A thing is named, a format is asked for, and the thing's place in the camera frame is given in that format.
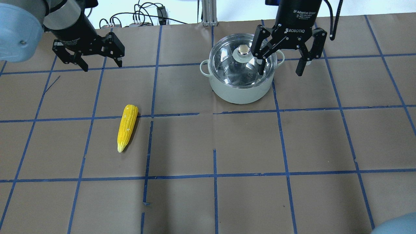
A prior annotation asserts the brown paper table cover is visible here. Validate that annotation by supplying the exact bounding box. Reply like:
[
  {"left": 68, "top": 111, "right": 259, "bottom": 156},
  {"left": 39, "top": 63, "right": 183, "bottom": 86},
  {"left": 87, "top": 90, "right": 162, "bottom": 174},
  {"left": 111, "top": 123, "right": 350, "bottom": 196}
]
[{"left": 0, "top": 13, "right": 416, "bottom": 234}]

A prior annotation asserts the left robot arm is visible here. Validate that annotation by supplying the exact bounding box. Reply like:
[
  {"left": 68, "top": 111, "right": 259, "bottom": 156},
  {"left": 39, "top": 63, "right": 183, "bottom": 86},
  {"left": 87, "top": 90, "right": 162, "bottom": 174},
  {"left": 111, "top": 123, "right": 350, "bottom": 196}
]
[{"left": 0, "top": 0, "right": 125, "bottom": 72}]

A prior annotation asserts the aluminium frame post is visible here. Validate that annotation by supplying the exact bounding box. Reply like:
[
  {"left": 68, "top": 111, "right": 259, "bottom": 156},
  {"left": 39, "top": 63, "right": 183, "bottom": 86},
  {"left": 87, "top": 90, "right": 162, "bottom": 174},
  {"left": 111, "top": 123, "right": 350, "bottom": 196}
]
[{"left": 202, "top": 0, "right": 218, "bottom": 27}]

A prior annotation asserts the glass pot lid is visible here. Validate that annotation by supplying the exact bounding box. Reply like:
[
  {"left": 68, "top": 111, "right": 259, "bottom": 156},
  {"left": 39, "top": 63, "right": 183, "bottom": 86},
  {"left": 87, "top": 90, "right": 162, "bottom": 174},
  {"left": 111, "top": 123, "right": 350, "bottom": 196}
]
[{"left": 208, "top": 33, "right": 285, "bottom": 89}]

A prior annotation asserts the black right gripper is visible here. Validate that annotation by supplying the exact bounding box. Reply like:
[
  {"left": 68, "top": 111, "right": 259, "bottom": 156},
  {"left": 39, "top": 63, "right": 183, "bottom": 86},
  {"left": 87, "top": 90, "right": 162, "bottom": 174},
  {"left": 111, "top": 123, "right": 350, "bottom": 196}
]
[{"left": 251, "top": 0, "right": 327, "bottom": 76}]

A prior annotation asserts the pale green steel pot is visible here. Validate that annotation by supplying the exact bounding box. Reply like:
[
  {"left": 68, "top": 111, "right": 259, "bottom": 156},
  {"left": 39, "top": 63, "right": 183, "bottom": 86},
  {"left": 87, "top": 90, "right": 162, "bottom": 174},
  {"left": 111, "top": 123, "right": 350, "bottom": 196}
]
[{"left": 200, "top": 33, "right": 285, "bottom": 105}]

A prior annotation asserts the usb hub with cables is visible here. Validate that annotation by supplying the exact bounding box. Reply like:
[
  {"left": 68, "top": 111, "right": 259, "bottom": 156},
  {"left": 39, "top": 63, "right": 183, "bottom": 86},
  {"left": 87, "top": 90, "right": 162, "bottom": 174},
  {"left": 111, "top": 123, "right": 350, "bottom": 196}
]
[{"left": 85, "top": 0, "right": 191, "bottom": 29}]

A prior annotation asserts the yellow corn cob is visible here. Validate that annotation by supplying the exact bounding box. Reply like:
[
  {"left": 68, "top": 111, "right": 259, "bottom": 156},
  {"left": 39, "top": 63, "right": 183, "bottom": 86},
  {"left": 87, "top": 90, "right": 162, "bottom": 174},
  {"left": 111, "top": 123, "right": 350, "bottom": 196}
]
[{"left": 116, "top": 105, "right": 138, "bottom": 153}]

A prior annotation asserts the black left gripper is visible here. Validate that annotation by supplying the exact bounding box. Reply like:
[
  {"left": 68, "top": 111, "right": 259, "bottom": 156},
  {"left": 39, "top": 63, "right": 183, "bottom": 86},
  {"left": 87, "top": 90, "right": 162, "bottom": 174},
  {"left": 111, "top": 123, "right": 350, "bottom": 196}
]
[{"left": 52, "top": 12, "right": 125, "bottom": 72}]

